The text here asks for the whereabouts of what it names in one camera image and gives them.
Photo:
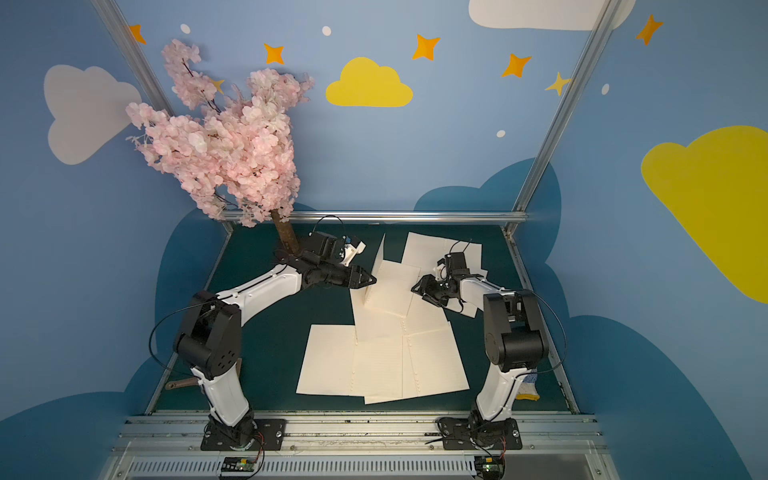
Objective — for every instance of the green cover notebook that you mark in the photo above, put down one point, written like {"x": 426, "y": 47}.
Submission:
{"x": 374, "y": 324}

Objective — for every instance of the brown litter scoop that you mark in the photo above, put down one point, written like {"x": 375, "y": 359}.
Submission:
{"x": 193, "y": 381}

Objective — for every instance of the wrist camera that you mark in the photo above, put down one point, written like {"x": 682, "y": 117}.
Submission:
{"x": 455, "y": 266}
{"x": 351, "y": 248}

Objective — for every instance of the pink cherry blossom tree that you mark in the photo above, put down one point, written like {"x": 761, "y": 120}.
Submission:
{"x": 239, "y": 153}

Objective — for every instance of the open notebook front left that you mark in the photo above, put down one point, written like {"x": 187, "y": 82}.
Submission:
{"x": 327, "y": 367}

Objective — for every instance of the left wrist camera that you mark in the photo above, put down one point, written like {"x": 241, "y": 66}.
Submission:
{"x": 351, "y": 248}

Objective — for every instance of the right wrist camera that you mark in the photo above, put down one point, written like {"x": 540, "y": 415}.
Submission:
{"x": 455, "y": 266}

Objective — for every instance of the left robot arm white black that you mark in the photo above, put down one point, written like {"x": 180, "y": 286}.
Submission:
{"x": 209, "y": 338}

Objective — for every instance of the aluminium rail back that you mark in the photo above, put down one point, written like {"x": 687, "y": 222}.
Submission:
{"x": 416, "y": 217}

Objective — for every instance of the open notebook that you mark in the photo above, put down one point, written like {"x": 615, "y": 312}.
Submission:
{"x": 327, "y": 367}
{"x": 424, "y": 252}
{"x": 406, "y": 367}

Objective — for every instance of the right controller board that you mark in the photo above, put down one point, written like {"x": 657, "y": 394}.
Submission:
{"x": 489, "y": 468}

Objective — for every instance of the yellow cover notebook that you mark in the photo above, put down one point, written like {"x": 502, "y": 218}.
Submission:
{"x": 391, "y": 294}

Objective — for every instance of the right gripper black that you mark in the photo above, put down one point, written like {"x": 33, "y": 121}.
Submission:
{"x": 437, "y": 288}

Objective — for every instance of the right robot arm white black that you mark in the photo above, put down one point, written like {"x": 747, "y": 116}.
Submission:
{"x": 513, "y": 336}

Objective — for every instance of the left controller board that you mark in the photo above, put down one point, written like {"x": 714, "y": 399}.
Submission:
{"x": 238, "y": 466}

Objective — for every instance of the open notebook far right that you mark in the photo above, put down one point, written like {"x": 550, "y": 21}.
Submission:
{"x": 424, "y": 252}

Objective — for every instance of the controller board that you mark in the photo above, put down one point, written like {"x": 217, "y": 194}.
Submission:
{"x": 489, "y": 468}
{"x": 238, "y": 466}

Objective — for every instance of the open notebook front right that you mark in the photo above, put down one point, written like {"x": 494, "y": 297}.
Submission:
{"x": 406, "y": 367}

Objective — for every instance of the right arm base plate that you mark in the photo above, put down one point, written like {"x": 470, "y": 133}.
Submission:
{"x": 465, "y": 434}

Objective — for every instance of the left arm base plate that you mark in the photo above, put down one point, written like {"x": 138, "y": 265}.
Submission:
{"x": 267, "y": 435}

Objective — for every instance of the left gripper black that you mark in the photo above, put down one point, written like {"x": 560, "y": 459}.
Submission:
{"x": 335, "y": 274}

